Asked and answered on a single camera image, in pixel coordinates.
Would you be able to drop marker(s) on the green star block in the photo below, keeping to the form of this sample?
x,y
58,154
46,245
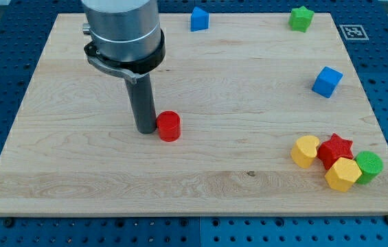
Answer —
x,y
300,19

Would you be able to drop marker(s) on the yellow hexagon block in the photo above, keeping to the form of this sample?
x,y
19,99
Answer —
x,y
343,174

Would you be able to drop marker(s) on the red cylinder block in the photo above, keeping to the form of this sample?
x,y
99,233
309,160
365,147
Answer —
x,y
169,126

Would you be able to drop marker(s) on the red star block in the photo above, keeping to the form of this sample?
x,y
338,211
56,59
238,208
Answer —
x,y
333,149

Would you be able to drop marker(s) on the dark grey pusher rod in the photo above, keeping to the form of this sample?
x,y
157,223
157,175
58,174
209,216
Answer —
x,y
142,104

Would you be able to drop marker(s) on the wooden board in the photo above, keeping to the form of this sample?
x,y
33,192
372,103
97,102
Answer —
x,y
243,91

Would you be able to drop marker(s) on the yellow heart block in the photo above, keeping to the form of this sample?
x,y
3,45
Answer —
x,y
304,151

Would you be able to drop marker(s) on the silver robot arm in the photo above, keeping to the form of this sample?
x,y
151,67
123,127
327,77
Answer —
x,y
126,37

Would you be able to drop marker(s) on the green cylinder block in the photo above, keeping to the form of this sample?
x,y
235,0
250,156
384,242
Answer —
x,y
370,165

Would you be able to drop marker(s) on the white fiducial marker tag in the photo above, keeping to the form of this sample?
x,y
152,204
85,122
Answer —
x,y
353,32

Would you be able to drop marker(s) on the blue triangular block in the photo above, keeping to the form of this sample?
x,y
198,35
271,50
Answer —
x,y
199,19

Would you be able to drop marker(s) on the blue cube block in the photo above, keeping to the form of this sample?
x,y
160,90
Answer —
x,y
327,81

